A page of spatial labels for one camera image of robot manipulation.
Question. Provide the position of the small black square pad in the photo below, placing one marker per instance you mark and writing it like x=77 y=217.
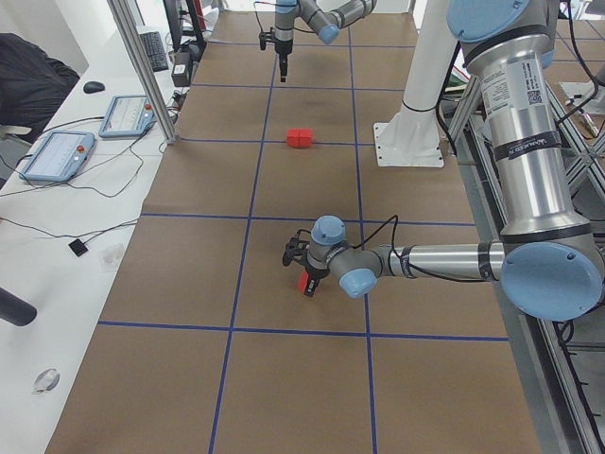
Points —
x=78 y=247

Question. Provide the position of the aluminium frame post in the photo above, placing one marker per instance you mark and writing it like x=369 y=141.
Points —
x=128 y=31

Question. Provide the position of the red block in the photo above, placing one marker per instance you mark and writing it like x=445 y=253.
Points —
x=306 y=137
x=293 y=138
x=300 y=282

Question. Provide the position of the teach pendant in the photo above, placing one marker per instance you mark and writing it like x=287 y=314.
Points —
x=127 y=116
x=59 y=157

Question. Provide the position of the teach pendant far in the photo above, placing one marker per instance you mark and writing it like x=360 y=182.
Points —
x=127 y=116

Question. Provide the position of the black computer mouse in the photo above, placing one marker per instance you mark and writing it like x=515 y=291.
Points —
x=92 y=87

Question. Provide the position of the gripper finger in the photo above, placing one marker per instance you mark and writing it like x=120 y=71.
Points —
x=283 y=65
x=309 y=286

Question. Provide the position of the white pedestal column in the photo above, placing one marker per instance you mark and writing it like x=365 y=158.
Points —
x=412 y=136

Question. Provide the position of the black keyboard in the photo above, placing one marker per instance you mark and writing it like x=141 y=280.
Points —
x=154 y=48

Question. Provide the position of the teach pendant near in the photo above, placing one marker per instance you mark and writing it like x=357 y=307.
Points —
x=59 y=157

